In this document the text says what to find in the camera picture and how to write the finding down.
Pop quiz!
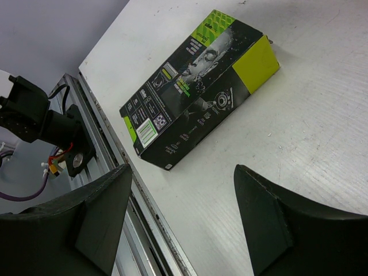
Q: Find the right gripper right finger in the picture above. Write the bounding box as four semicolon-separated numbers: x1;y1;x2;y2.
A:
233;164;367;275

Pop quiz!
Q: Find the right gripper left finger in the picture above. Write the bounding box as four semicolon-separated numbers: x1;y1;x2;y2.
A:
1;166;132;275

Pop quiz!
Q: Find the black green razor box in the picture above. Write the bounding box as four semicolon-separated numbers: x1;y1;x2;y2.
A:
120;10;279;171

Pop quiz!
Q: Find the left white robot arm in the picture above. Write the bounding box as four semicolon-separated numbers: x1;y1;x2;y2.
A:
1;75;82;149

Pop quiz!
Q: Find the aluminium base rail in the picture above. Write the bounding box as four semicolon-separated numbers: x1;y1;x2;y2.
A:
57;74;196;275

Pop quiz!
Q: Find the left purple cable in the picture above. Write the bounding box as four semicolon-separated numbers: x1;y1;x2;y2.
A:
0;149;51;202

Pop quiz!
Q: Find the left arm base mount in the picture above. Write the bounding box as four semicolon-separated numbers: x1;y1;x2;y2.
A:
40;104;95;177

